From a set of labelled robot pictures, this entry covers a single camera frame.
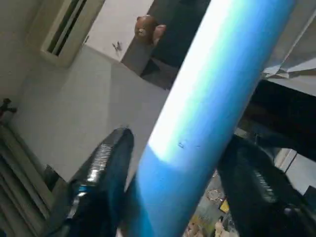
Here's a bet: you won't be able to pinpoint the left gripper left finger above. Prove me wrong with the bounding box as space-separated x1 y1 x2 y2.
48 127 135 237

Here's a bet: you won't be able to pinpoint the beige wall air conditioner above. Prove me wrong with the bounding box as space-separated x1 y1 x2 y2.
40 0 106 68

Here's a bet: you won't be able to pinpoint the white plastic table leg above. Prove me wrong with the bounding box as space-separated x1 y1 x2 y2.
134 0 297 237

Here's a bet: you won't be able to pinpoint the small dark wall fixture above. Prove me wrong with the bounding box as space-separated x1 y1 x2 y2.
0 97 18 117

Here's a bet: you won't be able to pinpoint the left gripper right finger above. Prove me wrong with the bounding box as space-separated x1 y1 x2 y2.
216 138 316 237

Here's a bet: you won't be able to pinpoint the grey pleated curtain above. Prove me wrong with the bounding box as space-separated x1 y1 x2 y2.
0 123 56 237

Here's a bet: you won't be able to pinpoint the brown bear toy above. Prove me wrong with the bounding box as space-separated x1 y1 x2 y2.
134 14 166 45

